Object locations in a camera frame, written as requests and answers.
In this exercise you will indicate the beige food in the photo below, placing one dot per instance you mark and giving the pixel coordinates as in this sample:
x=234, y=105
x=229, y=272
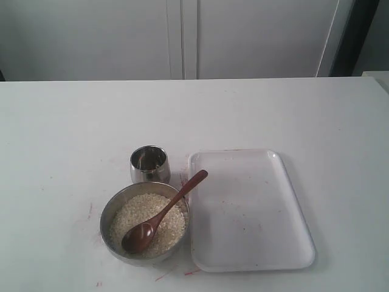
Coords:
x=141, y=208

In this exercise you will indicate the white plastic tray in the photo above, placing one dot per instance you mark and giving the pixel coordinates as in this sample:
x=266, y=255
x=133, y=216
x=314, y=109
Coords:
x=245, y=215

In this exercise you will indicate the large steel rice bowl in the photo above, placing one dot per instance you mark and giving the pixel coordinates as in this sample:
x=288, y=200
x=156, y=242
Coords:
x=117, y=202

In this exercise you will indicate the white cabinet doors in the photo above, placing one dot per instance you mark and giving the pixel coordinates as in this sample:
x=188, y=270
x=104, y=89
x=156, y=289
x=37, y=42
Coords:
x=161, y=40

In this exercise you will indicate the small steel cup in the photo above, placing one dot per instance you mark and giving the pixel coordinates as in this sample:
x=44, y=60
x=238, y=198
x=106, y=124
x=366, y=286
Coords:
x=149, y=163

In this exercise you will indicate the brown wooden spoon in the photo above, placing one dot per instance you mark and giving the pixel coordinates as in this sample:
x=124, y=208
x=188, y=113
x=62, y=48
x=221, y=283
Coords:
x=138, y=238

